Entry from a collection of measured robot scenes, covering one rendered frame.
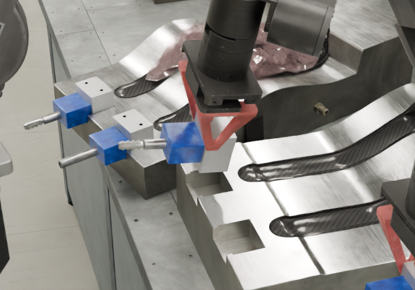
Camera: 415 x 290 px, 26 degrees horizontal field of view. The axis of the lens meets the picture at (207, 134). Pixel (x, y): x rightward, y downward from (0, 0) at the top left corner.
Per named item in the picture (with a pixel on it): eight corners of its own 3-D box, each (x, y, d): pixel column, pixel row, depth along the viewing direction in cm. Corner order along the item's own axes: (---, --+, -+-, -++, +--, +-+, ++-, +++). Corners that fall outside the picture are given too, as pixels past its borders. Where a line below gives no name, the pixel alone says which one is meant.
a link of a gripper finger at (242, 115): (226, 121, 108) (243, 58, 102) (245, 161, 103) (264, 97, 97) (172, 123, 105) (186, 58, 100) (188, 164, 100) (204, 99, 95)
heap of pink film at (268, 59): (202, 124, 125) (201, 76, 121) (136, 72, 138) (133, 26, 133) (341, 71, 138) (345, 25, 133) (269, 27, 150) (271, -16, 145)
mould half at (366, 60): (145, 200, 121) (142, 132, 115) (56, 114, 139) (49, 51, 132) (410, 89, 145) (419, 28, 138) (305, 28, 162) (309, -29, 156)
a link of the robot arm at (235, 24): (224, -44, 94) (210, -20, 90) (287, -25, 94) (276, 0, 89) (212, 12, 98) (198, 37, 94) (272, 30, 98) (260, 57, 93)
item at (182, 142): (120, 178, 102) (126, 142, 99) (110, 149, 106) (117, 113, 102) (227, 171, 107) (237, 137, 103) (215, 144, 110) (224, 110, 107)
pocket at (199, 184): (197, 221, 109) (197, 197, 107) (185, 195, 113) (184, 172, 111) (233, 214, 110) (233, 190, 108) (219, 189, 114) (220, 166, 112)
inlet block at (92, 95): (34, 151, 126) (29, 118, 122) (18, 134, 129) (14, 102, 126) (115, 121, 132) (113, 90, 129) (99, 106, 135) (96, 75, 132)
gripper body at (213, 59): (232, 52, 105) (246, -2, 100) (260, 107, 97) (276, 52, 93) (179, 53, 102) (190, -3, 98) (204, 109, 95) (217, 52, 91)
